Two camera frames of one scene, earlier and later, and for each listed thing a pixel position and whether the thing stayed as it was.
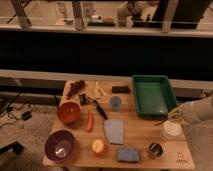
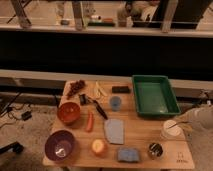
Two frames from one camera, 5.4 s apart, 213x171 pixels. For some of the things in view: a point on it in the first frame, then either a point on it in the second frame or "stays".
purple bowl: (59, 145) stays
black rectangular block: (120, 89) stays
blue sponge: (131, 155) stays
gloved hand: (177, 113) -> (188, 121)
